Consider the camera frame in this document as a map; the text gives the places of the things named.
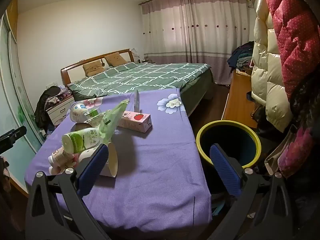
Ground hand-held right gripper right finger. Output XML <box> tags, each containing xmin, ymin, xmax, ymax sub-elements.
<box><xmin>209</xmin><ymin>144</ymin><xmax>297</xmax><ymax>240</ymax></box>

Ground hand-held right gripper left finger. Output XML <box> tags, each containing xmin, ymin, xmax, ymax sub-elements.
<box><xmin>25</xmin><ymin>144</ymin><xmax>110</xmax><ymax>240</ymax></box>

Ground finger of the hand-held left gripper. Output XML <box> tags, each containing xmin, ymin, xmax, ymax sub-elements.
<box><xmin>0</xmin><ymin>126</ymin><xmax>27</xmax><ymax>154</ymax></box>

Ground white cloth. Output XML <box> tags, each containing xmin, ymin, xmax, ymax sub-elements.
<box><xmin>100</xmin><ymin>142</ymin><xmax>119</xmax><ymax>178</ymax></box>

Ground white bottle with green label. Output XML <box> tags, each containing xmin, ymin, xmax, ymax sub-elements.
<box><xmin>62</xmin><ymin>127</ymin><xmax>102</xmax><ymax>154</ymax></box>

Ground yellow rimmed dark bin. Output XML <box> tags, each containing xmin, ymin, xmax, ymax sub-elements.
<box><xmin>196</xmin><ymin>120</ymin><xmax>262</xmax><ymax>180</ymax></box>

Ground small white bottle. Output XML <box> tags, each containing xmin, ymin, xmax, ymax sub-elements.
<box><xmin>48</xmin><ymin>147</ymin><xmax>75</xmax><ymax>168</ymax></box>

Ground patterned carton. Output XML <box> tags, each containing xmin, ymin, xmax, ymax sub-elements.
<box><xmin>86</xmin><ymin>114</ymin><xmax>105</xmax><ymax>129</ymax></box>

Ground green plastic bag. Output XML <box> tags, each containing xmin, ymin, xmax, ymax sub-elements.
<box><xmin>96</xmin><ymin>99</ymin><xmax>130</xmax><ymax>147</ymax></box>

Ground white yogurt tub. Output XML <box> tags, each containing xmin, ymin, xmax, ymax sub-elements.
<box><xmin>69</xmin><ymin>100</ymin><xmax>89</xmax><ymax>123</ymax></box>

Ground pink strawberry milk carton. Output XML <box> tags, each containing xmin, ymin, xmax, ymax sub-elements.
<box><xmin>117</xmin><ymin>110</ymin><xmax>152</xmax><ymax>133</ymax></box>

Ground white packet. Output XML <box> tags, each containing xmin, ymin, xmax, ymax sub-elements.
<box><xmin>134</xmin><ymin>89</ymin><xmax>141</xmax><ymax>113</ymax></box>

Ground glass door wardrobe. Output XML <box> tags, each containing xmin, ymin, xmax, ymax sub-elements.
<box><xmin>0</xmin><ymin>0</ymin><xmax>44</xmax><ymax>180</ymax></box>

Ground pile of dark clothes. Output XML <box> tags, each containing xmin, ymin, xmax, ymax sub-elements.
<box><xmin>34</xmin><ymin>85</ymin><xmax>74</xmax><ymax>130</ymax></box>

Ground white nightstand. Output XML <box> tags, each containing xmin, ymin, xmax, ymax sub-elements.
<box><xmin>47</xmin><ymin>95</ymin><xmax>75</xmax><ymax>127</ymax></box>

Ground beige bag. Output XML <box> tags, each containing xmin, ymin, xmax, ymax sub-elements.
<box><xmin>264</xmin><ymin>132</ymin><xmax>295</xmax><ymax>178</ymax></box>

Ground purple floral tablecloth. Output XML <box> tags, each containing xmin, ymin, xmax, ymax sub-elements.
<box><xmin>24</xmin><ymin>88</ymin><xmax>213</xmax><ymax>233</ymax></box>

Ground pink garment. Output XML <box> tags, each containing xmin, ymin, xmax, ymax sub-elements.
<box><xmin>279</xmin><ymin>126</ymin><xmax>317</xmax><ymax>178</ymax></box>

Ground wooden bed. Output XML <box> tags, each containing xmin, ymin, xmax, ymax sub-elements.
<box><xmin>61</xmin><ymin>49</ymin><xmax>214</xmax><ymax>117</ymax></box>

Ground brown pillow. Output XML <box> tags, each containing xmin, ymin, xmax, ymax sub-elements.
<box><xmin>82</xmin><ymin>60</ymin><xmax>105</xmax><ymax>77</ymax></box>
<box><xmin>104</xmin><ymin>52</ymin><xmax>128</xmax><ymax>67</ymax></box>

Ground green plaid duvet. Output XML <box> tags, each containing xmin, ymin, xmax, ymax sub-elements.
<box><xmin>67</xmin><ymin>62</ymin><xmax>212</xmax><ymax>101</ymax></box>

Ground dark floral garment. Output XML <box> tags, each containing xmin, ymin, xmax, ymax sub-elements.
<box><xmin>287</xmin><ymin>77</ymin><xmax>320</xmax><ymax>135</ymax></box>

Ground pile of folded clothes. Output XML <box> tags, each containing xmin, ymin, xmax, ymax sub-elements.
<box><xmin>227</xmin><ymin>41</ymin><xmax>255</xmax><ymax>74</ymax></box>

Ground pink and white curtain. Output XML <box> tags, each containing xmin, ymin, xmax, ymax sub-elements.
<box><xmin>139</xmin><ymin>0</ymin><xmax>255</xmax><ymax>85</ymax></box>

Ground red dotted puffer jacket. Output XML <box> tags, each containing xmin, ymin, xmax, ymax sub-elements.
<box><xmin>260</xmin><ymin>0</ymin><xmax>320</xmax><ymax>100</ymax></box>

